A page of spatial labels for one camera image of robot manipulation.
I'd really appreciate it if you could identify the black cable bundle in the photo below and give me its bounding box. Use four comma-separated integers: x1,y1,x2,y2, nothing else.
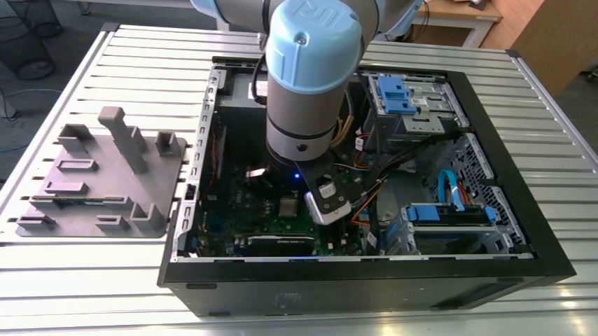
347,132,468,207

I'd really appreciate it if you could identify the green motherboard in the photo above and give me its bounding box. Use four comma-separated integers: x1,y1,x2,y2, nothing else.
195,164,368,256

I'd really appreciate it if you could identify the wooden desk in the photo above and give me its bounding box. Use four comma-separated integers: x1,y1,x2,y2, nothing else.
410,0,503,48

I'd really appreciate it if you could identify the black mesh bin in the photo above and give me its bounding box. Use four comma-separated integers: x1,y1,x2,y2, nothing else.
0,0,64,81

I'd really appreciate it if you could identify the black camera cable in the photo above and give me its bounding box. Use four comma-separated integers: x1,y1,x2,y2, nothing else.
249,31,272,106

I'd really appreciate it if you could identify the blue plastic drive latch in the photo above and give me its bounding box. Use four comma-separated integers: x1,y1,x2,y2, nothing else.
378,76,416,116

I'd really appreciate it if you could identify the grey metal drive cage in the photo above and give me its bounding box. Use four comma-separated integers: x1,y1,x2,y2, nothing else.
362,73,471,155

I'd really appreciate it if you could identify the black graphics card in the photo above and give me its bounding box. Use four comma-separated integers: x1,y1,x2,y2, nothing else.
245,234,315,256

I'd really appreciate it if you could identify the grey power supply unit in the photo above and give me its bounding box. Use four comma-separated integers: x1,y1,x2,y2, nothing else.
216,71,272,158

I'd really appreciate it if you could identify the yellow wire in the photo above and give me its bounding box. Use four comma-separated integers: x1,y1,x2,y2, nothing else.
330,114,355,148

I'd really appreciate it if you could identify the hard disk in blue carrier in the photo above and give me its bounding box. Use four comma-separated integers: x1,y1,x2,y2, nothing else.
406,205,496,224

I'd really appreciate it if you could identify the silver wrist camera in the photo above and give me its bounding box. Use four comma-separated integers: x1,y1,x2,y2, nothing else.
303,174,352,225

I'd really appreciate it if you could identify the light blue data cable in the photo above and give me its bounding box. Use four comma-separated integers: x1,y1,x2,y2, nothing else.
438,169,466,212

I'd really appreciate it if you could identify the orange wire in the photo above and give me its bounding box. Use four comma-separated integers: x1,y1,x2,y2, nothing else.
350,199,375,228

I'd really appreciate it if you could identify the dark blue flat cable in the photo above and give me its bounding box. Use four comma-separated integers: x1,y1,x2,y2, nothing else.
378,223,402,256

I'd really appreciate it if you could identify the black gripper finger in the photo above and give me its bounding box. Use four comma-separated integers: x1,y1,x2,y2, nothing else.
244,167,272,192

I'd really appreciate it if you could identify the silver CPU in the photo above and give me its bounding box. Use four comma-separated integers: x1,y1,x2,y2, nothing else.
279,197,300,218

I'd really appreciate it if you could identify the grey plastic parts rack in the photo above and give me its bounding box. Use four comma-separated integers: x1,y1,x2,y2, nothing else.
15,106,191,241

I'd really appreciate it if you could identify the wooden cabinet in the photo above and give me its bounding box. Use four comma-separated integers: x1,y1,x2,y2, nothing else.
480,0,598,99

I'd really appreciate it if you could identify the black open PC case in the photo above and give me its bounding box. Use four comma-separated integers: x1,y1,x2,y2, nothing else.
156,55,576,318

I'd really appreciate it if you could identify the green RAM stick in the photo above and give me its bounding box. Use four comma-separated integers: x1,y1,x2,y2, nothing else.
51,197,108,207

